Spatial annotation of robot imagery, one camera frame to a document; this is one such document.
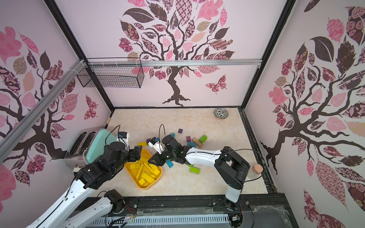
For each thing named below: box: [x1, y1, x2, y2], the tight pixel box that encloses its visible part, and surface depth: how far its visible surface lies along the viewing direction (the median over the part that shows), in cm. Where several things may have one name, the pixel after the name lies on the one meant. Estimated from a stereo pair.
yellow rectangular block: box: [149, 163, 160, 174], surface depth 85 cm
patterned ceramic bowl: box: [213, 107, 229, 120], surface depth 116 cm
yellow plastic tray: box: [124, 148, 163, 190], surface depth 84 cm
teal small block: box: [187, 141, 197, 148], surface depth 100 cm
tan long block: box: [192, 136, 204, 149], surface depth 100 cm
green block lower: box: [189, 166, 201, 175], surface depth 87 cm
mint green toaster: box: [64, 128, 117, 170], surface depth 79 cm
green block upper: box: [198, 134, 208, 143], surface depth 102 cm
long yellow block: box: [141, 172, 156, 183], surface depth 83 cm
